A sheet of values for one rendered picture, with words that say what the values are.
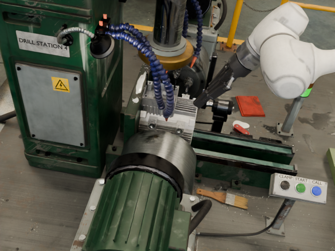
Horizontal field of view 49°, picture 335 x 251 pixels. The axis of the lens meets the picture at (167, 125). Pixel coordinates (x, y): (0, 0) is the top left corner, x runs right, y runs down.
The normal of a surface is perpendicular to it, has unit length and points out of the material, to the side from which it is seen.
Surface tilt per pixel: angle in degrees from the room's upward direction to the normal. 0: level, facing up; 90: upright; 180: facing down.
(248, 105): 1
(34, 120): 90
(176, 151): 25
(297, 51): 9
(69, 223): 0
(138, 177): 5
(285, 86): 96
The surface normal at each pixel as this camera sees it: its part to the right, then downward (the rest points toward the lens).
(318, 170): 0.10, -0.72
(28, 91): -0.15, 0.68
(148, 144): -0.19, -0.74
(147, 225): 0.47, -0.59
